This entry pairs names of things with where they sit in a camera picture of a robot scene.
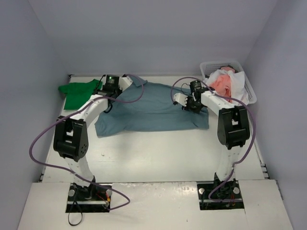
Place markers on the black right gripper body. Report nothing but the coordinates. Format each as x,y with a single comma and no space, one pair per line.
190,105

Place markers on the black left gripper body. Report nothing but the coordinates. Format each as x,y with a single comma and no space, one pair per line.
108,100

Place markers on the green t shirt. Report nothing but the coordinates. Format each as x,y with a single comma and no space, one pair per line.
78,93

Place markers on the grey-blue t shirt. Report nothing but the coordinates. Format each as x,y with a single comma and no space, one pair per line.
147,107

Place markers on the white laundry basket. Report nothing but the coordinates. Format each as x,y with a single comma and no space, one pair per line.
209,67

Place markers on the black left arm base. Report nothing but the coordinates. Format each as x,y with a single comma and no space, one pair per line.
96,202

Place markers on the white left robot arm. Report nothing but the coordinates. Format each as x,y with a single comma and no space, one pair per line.
71,134

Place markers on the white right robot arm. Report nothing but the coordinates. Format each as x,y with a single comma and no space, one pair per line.
232,124

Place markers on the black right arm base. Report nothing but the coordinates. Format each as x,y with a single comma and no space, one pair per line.
230,191

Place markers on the pink t shirt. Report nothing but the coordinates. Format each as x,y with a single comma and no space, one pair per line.
220,86

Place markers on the white t shirt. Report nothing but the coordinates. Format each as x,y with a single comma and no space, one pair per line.
239,88

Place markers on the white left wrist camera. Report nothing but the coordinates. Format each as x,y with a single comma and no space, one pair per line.
125,82

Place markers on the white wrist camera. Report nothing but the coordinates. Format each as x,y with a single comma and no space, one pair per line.
180,99
125,82

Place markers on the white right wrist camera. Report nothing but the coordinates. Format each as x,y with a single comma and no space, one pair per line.
180,99

